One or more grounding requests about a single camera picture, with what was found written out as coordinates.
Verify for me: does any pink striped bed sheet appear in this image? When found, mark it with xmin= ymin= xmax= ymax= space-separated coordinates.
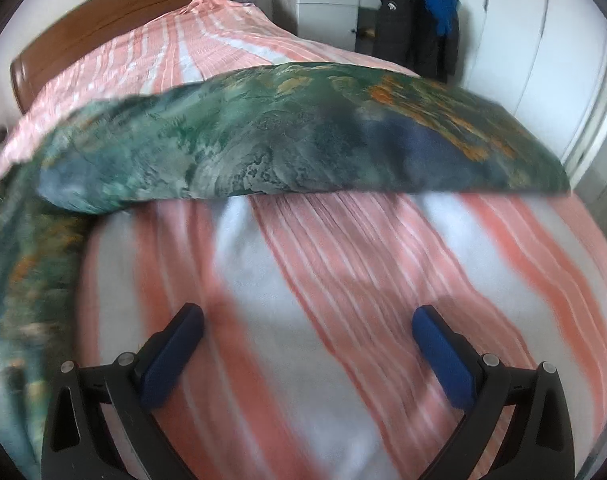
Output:
xmin=0 ymin=0 xmax=607 ymax=480

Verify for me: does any white wardrobe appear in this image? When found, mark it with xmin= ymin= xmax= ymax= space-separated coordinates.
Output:
xmin=443 ymin=0 xmax=607 ymax=161

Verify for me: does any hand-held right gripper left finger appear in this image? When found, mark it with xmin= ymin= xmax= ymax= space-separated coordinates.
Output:
xmin=41 ymin=303 xmax=205 ymax=480

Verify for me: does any white drawer cabinet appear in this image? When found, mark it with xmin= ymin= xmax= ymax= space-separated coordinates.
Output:
xmin=271 ymin=0 xmax=384 ymax=53

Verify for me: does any blue garment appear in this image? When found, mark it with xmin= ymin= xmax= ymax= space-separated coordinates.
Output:
xmin=416 ymin=0 xmax=461 ymax=38

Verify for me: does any wooden headboard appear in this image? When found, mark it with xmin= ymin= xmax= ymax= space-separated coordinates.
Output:
xmin=11 ymin=0 xmax=254 ymax=113

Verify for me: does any black jacket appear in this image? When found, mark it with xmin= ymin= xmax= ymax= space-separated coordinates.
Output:
xmin=373 ymin=0 xmax=461 ymax=83

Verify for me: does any green patterned silk garment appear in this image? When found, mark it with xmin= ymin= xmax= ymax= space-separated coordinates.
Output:
xmin=0 ymin=62 xmax=570 ymax=480

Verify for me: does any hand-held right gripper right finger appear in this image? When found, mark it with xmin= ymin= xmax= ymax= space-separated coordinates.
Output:
xmin=411 ymin=305 xmax=575 ymax=480

